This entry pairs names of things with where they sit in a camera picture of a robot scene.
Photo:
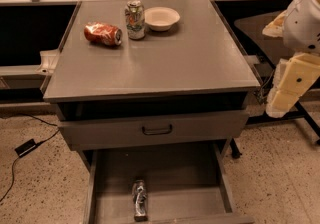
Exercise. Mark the black drawer handle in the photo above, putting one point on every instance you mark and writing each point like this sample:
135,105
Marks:
159,131

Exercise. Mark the red soda can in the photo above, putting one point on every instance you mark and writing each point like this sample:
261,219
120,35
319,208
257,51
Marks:
103,33

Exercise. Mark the silver redbull can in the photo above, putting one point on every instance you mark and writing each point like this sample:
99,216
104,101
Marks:
139,196

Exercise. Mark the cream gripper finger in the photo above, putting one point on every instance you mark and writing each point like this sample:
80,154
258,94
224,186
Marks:
292,78
275,27

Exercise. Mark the grey drawer cabinet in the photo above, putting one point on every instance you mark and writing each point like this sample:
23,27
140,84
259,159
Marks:
195,67

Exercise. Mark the open grey middle drawer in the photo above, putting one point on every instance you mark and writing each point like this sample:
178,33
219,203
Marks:
186,184

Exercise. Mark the white paper bowl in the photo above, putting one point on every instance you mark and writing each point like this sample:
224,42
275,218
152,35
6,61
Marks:
161,18

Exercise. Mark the black power adapter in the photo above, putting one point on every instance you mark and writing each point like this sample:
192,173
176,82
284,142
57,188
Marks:
25,148

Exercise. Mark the grey top drawer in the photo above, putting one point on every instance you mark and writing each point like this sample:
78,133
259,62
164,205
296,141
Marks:
126,132

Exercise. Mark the white plastic bracket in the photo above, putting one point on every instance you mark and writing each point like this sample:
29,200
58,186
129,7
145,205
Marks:
49,60

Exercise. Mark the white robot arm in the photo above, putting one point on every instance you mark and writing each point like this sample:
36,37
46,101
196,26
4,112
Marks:
299,26

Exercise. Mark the green white soda can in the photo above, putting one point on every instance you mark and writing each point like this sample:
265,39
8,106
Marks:
135,19

